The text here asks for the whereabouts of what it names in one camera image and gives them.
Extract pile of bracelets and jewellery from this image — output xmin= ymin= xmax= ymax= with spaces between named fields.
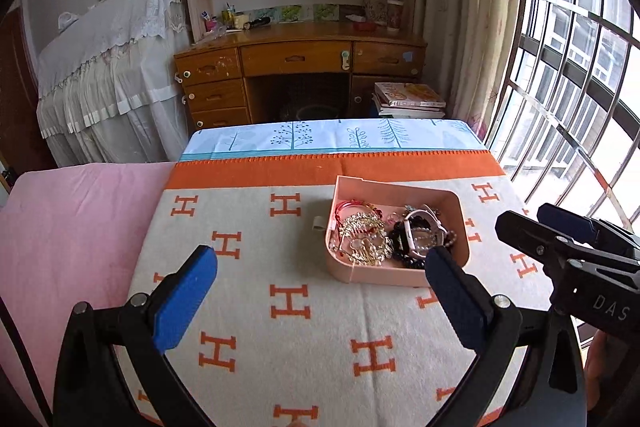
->
xmin=387 ymin=219 xmax=458 ymax=270

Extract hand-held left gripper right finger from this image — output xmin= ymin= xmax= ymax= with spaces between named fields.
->
xmin=424 ymin=246 xmax=588 ymax=427

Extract cream curtain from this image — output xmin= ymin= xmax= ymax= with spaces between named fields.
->
xmin=415 ymin=0 xmax=526 ymax=142

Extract pink jewelry tray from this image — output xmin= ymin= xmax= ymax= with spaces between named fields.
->
xmin=325 ymin=175 xmax=471 ymax=289

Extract red string bracelet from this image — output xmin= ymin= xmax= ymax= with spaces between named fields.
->
xmin=334 ymin=199 xmax=386 ymax=238

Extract wooden desk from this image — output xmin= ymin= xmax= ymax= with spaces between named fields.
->
xmin=174 ymin=21 xmax=428 ymax=130

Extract metal window grille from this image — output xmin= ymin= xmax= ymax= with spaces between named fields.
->
xmin=485 ymin=0 xmax=640 ymax=268

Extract floral canister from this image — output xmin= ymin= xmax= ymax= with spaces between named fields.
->
xmin=364 ymin=0 xmax=388 ymax=25

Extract brown wooden door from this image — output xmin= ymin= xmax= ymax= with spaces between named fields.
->
xmin=0 ymin=2 xmax=56 ymax=172

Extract white lace-covered furniture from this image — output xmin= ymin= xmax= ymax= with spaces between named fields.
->
xmin=37 ymin=0 xmax=193 ymax=168

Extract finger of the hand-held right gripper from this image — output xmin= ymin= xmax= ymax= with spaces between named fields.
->
xmin=537 ymin=203 xmax=640 ymax=253
xmin=495 ymin=210 xmax=596 ymax=268

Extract gold chain bracelet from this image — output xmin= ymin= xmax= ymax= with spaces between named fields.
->
xmin=339 ymin=212 xmax=396 ymax=266

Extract stack of large books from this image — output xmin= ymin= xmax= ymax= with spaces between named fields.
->
xmin=372 ymin=82 xmax=447 ymax=120

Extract pink bed sheet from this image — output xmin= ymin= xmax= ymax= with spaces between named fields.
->
xmin=0 ymin=162 xmax=178 ymax=427

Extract orange patterned blanket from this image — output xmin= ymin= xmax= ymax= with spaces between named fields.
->
xmin=112 ymin=154 xmax=556 ymax=427

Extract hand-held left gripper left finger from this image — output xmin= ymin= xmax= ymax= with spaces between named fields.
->
xmin=52 ymin=245 xmax=219 ymax=427

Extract person's right hand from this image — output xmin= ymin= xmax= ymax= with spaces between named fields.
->
xmin=582 ymin=332 xmax=608 ymax=413

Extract blue tree-print cloth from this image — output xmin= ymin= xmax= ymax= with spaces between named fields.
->
xmin=179 ymin=118 xmax=488 ymax=162

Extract white bracelet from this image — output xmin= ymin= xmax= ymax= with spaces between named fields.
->
xmin=404 ymin=206 xmax=446 ymax=255

